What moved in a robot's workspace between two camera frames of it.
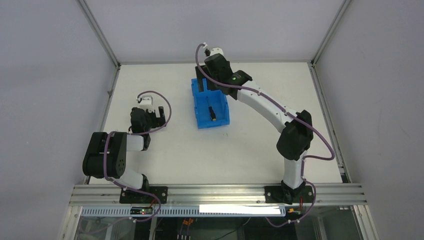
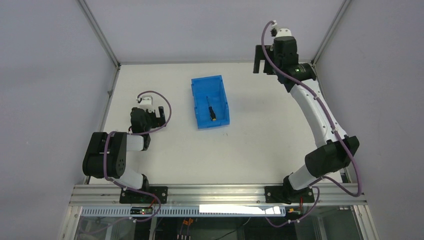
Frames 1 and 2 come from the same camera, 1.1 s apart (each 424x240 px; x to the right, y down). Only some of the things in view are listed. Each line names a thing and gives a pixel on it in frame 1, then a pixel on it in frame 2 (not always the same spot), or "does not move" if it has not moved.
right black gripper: (201, 78) to (268, 62)
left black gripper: (156, 118) does not move
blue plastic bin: (202, 100) does not move
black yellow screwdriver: (211, 112) does not move
